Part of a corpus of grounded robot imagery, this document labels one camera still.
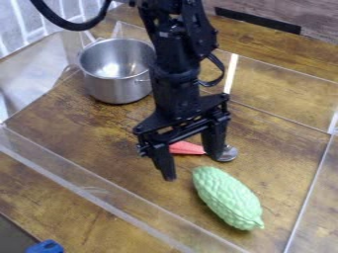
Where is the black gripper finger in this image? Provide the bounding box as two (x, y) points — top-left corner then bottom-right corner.
(200, 122), (227, 158)
(149, 143), (175, 181)

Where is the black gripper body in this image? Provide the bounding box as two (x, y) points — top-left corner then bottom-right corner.
(133, 93), (231, 156)

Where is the green bitter gourd toy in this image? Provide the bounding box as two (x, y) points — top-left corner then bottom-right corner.
(192, 166), (264, 230)

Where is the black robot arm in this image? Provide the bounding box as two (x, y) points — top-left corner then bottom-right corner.
(129, 0), (229, 181)

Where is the silver metal pot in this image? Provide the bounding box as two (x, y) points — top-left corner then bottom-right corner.
(77, 39), (156, 105)

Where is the blue object at corner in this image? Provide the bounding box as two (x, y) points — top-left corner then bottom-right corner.
(25, 239), (64, 253)

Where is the clear acrylic barrier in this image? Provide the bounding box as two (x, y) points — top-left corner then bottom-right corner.
(0, 19), (338, 253)

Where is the red handled metal spoon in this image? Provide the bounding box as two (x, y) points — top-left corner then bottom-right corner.
(168, 141), (237, 162)

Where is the black strip on wall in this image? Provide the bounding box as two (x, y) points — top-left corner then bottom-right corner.
(213, 7), (300, 35)

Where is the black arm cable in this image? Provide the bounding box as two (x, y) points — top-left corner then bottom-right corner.
(29, 0), (113, 32)

